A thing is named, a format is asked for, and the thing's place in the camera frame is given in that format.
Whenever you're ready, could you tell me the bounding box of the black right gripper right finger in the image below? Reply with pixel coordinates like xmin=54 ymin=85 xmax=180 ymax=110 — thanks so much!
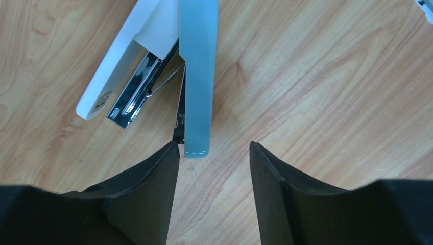
xmin=249 ymin=142 xmax=432 ymax=244

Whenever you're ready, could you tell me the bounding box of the white object at corner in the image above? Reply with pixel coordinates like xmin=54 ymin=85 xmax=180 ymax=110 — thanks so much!
xmin=415 ymin=0 xmax=433 ymax=24

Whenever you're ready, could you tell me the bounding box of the light blue white stapler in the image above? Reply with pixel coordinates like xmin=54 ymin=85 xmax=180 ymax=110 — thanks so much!
xmin=76 ymin=1 xmax=219 ymax=159

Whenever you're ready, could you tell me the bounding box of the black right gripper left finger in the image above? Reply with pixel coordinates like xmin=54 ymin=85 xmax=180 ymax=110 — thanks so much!
xmin=1 ymin=142 xmax=180 ymax=244

